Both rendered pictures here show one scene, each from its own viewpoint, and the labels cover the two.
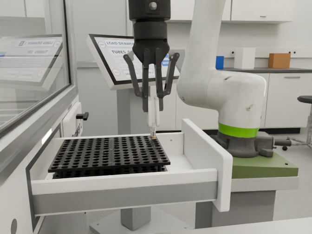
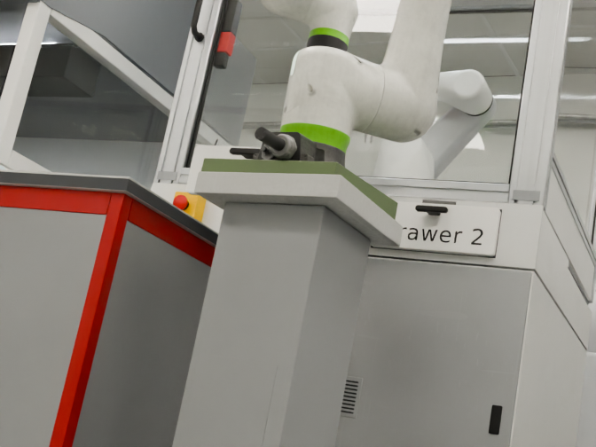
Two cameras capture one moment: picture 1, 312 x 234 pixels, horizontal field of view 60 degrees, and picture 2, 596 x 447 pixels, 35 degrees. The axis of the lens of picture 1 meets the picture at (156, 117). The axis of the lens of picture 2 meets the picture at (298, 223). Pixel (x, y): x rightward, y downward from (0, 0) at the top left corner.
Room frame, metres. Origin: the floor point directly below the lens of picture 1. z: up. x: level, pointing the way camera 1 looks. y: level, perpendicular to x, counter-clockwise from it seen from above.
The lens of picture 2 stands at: (1.77, -1.60, 0.30)
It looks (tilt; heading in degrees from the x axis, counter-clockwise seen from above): 14 degrees up; 125
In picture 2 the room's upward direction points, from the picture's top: 11 degrees clockwise
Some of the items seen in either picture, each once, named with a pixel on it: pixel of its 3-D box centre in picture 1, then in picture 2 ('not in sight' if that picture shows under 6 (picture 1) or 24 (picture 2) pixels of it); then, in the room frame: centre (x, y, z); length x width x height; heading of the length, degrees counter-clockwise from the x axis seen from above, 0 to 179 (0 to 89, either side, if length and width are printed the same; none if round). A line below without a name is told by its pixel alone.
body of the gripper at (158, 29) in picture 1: (150, 43); not in sight; (0.63, 0.01, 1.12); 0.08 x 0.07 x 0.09; 99
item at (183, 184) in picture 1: (107, 165); not in sight; (0.55, 0.10, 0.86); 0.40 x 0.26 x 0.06; 99
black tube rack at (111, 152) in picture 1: (112, 163); not in sight; (0.55, 0.10, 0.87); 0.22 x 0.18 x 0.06; 99
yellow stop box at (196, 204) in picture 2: not in sight; (187, 207); (0.21, 0.15, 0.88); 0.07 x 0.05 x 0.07; 9
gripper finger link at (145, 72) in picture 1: (145, 74); not in sight; (0.63, 0.02, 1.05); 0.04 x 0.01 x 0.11; 9
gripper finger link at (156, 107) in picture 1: (156, 111); not in sight; (0.63, 0.00, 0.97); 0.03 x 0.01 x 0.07; 9
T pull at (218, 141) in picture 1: (212, 141); (248, 153); (0.59, -0.13, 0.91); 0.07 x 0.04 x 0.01; 9
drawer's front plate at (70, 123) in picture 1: (74, 126); (434, 227); (0.84, 0.26, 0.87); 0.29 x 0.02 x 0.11; 9
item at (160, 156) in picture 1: (158, 148); not in sight; (0.57, 0.00, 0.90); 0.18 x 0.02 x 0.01; 9
